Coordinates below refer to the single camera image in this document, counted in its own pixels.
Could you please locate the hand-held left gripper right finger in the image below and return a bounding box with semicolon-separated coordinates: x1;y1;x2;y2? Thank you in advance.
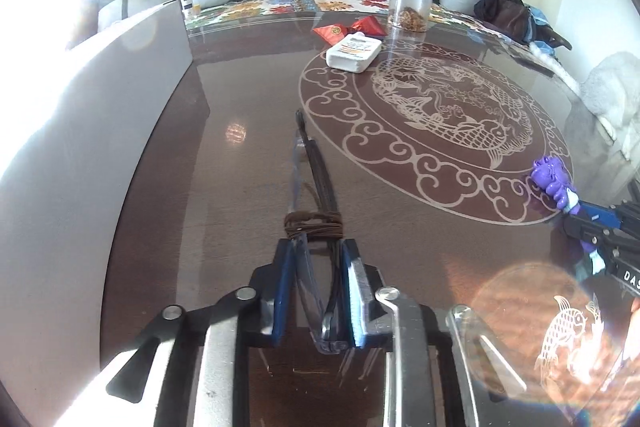
341;238;528;427

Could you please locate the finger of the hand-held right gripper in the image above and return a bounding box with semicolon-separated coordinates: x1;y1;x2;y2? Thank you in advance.
587;251;610;278
564;199;640;253

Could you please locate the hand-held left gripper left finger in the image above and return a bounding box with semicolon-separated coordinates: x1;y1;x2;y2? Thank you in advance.
100;238;297;427

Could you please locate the purple toy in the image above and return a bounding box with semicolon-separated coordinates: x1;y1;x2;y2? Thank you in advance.
530;156;600;279

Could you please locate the brown hair tie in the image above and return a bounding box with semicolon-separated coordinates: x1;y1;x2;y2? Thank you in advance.
283;209;347;241

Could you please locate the brown patterned glass desktop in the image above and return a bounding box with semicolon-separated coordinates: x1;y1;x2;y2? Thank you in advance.
97;4;640;427

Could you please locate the white fluffy blanket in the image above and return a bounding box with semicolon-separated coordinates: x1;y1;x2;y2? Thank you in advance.
529;41;640;160

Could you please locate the dark clothes pile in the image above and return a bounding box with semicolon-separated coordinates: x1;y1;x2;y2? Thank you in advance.
472;0;574;51

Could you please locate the white panel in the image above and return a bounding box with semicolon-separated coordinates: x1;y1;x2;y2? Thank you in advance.
0;0;212;408

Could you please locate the white lotion tube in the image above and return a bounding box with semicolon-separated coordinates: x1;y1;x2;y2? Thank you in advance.
325;33;384;73

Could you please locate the flat red packet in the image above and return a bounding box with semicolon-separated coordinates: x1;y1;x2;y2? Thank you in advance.
312;24;352;46

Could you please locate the red pyramid packet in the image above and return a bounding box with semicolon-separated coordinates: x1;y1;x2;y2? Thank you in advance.
350;14;386;40

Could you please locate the clear plastic jar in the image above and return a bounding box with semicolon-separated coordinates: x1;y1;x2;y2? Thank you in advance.
388;0;437;33

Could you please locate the floral blanket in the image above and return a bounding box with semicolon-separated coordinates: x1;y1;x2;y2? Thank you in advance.
184;0;558;60

